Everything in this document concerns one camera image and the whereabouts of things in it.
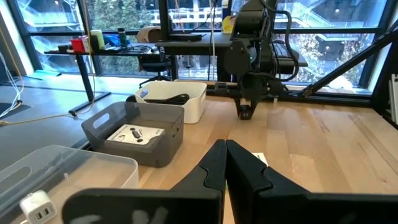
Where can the yellow rounded item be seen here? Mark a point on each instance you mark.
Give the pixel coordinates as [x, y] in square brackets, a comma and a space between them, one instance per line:
[227, 26]

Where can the black office chair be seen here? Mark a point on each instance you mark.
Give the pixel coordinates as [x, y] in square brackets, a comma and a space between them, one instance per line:
[154, 63]

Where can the dark green bottle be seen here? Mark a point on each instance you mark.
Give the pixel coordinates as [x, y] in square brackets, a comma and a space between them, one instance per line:
[122, 37]

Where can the small red box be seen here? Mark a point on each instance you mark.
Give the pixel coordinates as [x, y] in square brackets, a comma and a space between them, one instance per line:
[77, 45]

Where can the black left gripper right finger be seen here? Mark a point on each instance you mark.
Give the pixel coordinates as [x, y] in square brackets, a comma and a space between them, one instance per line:
[280, 208]

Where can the black side table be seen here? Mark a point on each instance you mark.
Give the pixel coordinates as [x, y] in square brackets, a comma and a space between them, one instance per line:
[83, 71]

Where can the blue plastic bag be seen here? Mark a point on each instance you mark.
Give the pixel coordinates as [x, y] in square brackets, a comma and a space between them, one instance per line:
[112, 40]

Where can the white product box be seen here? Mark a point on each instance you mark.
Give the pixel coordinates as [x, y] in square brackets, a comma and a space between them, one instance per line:
[124, 135]

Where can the flat black device box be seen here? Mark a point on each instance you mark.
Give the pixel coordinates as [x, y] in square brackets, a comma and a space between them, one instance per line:
[186, 37]

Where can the white paper label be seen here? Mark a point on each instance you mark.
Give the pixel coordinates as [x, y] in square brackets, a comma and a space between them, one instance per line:
[262, 158]

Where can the black metal rig frame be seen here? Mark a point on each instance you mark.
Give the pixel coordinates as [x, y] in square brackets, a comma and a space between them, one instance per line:
[342, 67]

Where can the black keyboard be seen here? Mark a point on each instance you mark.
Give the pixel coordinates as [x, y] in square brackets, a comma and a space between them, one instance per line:
[293, 56]

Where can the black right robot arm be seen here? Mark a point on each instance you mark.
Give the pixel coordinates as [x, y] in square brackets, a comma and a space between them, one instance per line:
[248, 18]

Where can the grey translucent plastic bin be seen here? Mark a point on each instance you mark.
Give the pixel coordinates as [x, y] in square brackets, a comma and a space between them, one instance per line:
[149, 155]

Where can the black standing desk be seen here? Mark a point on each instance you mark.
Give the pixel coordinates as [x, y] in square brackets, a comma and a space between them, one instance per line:
[199, 45]

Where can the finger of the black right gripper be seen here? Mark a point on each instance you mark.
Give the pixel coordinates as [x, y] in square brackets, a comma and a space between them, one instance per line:
[252, 109]
[241, 109]

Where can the silver aluminium bracket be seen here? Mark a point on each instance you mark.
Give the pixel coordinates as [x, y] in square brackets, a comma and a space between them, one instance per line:
[394, 93]

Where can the white dual-port USB charger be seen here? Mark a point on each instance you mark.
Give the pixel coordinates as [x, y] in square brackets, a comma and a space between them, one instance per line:
[35, 205]

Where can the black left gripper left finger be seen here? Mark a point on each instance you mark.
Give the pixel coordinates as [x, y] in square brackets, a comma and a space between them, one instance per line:
[174, 205]

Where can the tan cap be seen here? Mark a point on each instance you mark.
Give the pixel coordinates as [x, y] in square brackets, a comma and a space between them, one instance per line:
[149, 34]

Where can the white plastic bin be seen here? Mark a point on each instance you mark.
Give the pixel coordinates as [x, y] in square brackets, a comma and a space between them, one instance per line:
[192, 109]

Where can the clear plastic bin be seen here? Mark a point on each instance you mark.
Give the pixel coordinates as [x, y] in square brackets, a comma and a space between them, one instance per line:
[118, 174]

